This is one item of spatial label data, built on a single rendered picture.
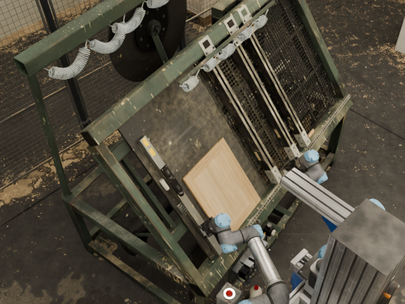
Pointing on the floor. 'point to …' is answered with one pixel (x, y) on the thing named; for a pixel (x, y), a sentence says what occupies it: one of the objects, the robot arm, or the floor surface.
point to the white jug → (255, 291)
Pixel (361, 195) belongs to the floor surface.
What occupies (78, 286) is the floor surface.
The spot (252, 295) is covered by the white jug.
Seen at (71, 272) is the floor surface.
